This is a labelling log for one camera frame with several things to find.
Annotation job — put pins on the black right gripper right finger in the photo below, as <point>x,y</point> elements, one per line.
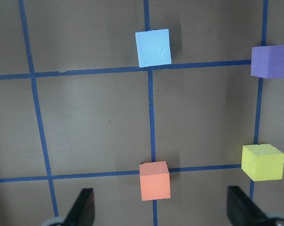
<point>241,210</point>

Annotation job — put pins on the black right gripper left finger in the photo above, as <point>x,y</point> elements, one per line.
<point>82,212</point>

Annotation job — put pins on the light blue foam block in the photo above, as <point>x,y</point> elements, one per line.
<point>153,48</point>

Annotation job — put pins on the yellow foam block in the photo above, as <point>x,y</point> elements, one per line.
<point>262,162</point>

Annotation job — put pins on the orange foam block front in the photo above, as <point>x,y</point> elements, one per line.
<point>154,181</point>

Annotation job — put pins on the purple foam block right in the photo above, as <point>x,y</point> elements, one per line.
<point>268,62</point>

